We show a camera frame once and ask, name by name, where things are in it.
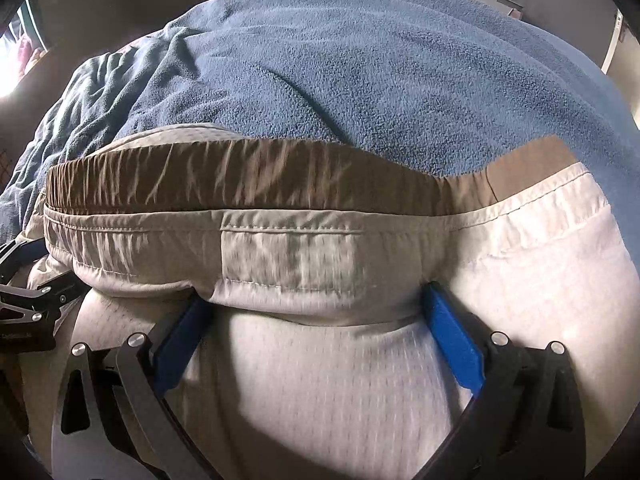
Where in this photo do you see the blue fleece blanket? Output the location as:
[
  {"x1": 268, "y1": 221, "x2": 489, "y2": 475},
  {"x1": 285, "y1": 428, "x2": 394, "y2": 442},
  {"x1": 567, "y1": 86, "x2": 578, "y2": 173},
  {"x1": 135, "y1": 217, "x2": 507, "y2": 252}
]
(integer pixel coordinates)
[{"x1": 115, "y1": 0, "x2": 640, "y2": 181}]

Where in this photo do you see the bright window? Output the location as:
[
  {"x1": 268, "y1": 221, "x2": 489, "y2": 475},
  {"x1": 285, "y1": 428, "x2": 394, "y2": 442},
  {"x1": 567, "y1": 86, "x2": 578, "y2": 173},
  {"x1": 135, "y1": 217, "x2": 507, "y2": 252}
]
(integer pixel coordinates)
[{"x1": 0, "y1": 20, "x2": 41, "y2": 101}]

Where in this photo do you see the blue-grey crumpled duvet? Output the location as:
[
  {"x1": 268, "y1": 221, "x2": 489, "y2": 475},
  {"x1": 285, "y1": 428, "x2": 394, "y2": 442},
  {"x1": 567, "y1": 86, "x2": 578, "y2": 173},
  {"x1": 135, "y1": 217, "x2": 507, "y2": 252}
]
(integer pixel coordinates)
[{"x1": 0, "y1": 25, "x2": 201, "y2": 243}]

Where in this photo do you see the striped curtain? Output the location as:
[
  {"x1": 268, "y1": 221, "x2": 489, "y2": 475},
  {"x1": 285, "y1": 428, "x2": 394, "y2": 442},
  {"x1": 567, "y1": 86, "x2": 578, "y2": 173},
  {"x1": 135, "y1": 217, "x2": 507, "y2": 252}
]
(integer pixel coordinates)
[{"x1": 12, "y1": 0, "x2": 53, "y2": 58}]

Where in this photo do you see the wire mesh panel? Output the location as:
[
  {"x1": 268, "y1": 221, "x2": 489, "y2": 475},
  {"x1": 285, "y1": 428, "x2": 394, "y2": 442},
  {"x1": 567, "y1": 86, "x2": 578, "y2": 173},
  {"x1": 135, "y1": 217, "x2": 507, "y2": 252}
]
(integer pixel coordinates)
[{"x1": 0, "y1": 127, "x2": 22, "y2": 183}]

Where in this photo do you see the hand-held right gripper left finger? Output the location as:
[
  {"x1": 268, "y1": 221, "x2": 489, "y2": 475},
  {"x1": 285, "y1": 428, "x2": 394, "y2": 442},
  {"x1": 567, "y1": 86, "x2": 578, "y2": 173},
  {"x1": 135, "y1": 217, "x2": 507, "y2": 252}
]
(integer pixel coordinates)
[{"x1": 50, "y1": 297, "x2": 221, "y2": 480}]

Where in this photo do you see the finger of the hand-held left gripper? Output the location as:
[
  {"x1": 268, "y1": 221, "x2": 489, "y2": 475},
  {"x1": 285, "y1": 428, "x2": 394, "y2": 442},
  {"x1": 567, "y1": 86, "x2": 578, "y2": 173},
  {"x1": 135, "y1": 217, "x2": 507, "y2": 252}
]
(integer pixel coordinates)
[
  {"x1": 0, "y1": 271, "x2": 87, "y2": 323},
  {"x1": 0, "y1": 239, "x2": 47, "y2": 283}
]

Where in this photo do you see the white puffer jacket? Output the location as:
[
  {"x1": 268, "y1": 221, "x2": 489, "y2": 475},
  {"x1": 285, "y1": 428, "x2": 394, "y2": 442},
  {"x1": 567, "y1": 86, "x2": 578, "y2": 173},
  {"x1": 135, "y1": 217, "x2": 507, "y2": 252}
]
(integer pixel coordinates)
[{"x1": 22, "y1": 122, "x2": 640, "y2": 480}]

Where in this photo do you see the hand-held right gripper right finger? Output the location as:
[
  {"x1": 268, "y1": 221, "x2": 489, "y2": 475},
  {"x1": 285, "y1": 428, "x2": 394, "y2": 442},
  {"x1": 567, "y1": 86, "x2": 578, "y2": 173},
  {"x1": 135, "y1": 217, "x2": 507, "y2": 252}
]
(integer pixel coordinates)
[{"x1": 415, "y1": 282, "x2": 587, "y2": 480}]

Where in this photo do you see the white door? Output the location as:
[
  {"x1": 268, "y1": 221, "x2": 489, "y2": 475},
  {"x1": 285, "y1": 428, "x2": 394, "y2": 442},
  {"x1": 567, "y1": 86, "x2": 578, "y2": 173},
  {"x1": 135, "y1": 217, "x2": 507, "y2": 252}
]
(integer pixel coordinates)
[{"x1": 600, "y1": 10, "x2": 630, "y2": 77}]

